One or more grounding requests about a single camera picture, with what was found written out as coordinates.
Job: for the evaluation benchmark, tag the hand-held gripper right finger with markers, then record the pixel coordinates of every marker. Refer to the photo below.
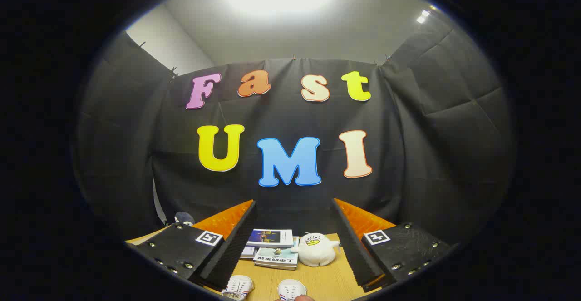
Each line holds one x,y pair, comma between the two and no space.
352,246

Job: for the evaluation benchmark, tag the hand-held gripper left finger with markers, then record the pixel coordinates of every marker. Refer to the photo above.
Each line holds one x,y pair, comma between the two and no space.
233,246

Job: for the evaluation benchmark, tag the white duck plush toy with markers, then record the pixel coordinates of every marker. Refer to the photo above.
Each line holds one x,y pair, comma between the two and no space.
315,249

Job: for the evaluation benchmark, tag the black backdrop cloth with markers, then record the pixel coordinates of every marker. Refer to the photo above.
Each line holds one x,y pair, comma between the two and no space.
281,115

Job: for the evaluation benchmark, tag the book with blue night cover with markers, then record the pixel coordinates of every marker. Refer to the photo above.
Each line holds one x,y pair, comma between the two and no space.
270,237

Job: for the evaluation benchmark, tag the white canvas shoe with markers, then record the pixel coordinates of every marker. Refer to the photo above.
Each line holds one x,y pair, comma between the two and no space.
238,287
291,289

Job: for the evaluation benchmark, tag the small ceiling spotlight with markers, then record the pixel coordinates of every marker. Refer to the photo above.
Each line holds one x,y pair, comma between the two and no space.
422,17

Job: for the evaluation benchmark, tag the blue penguin plush toy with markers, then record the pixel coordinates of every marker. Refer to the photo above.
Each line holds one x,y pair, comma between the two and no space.
184,219

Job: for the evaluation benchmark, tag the book with pale green cover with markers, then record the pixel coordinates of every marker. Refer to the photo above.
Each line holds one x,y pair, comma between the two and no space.
277,258

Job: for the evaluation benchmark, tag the plain white book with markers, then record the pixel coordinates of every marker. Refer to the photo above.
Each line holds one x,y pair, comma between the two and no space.
247,252

